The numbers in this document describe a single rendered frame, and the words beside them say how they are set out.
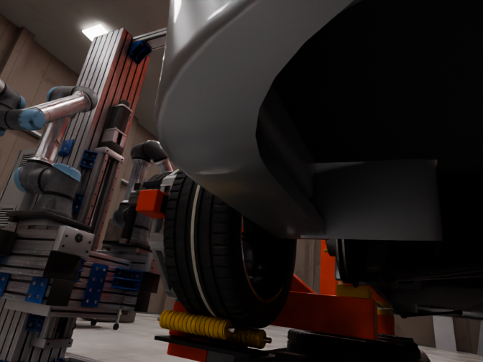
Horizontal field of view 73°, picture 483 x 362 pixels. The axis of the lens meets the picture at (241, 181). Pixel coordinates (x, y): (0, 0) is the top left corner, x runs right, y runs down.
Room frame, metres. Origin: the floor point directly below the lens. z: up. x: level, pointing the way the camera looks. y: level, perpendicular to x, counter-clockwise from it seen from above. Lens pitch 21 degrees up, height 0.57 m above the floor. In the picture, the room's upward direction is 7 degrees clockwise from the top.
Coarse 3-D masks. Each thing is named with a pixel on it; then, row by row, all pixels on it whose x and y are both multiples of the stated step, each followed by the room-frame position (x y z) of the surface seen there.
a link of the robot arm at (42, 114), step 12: (72, 96) 1.20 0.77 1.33; (84, 96) 1.23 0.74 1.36; (96, 96) 1.30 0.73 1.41; (24, 108) 1.04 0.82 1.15; (36, 108) 1.06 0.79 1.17; (48, 108) 1.09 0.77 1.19; (60, 108) 1.14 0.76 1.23; (72, 108) 1.19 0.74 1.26; (84, 108) 1.26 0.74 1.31; (12, 120) 1.03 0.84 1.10; (24, 120) 1.02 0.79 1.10; (36, 120) 1.04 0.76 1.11; (48, 120) 1.11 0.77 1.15
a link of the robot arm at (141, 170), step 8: (136, 152) 1.80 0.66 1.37; (136, 160) 1.80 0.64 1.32; (144, 160) 1.80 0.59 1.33; (136, 168) 1.80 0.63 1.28; (144, 168) 1.83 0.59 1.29; (136, 176) 1.80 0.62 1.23; (144, 176) 1.84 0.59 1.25; (128, 184) 1.82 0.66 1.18; (128, 192) 1.81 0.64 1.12; (128, 200) 1.80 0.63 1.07; (120, 208) 1.80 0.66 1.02; (120, 216) 1.79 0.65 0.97; (120, 224) 1.82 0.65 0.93
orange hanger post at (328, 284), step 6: (324, 240) 3.44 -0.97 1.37; (324, 246) 3.44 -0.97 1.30; (324, 252) 3.44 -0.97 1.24; (324, 258) 3.44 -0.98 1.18; (330, 258) 3.41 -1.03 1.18; (324, 264) 3.43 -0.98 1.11; (330, 264) 3.41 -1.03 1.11; (324, 270) 3.43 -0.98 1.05; (330, 270) 3.41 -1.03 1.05; (324, 276) 3.43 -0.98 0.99; (330, 276) 3.41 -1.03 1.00; (324, 282) 3.43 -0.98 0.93; (330, 282) 3.40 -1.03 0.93; (336, 282) 3.43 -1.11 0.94; (324, 288) 3.43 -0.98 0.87; (330, 288) 3.40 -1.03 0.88; (330, 294) 3.40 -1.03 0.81
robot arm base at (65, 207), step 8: (48, 192) 1.26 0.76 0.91; (56, 192) 1.26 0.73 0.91; (40, 200) 1.26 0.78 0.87; (48, 200) 1.25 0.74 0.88; (56, 200) 1.26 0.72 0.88; (64, 200) 1.28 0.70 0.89; (72, 200) 1.32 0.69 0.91; (32, 208) 1.26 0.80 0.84; (40, 208) 1.24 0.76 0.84; (48, 208) 1.24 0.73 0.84; (56, 208) 1.26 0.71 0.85; (64, 208) 1.28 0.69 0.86; (64, 216) 1.28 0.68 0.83; (72, 216) 1.33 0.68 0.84
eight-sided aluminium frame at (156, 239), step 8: (168, 176) 1.07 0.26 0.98; (168, 184) 1.05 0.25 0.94; (168, 192) 1.08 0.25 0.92; (152, 224) 1.06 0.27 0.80; (160, 224) 1.07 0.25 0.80; (152, 232) 1.06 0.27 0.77; (160, 232) 1.05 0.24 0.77; (152, 240) 1.06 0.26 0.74; (160, 240) 1.04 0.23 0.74; (152, 248) 1.08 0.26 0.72; (160, 248) 1.06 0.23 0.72; (160, 256) 1.10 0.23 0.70; (160, 264) 1.11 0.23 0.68; (160, 272) 1.14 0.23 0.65; (168, 280) 1.16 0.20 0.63; (168, 288) 1.17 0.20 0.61; (168, 296) 1.20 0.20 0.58; (176, 296) 1.18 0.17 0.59
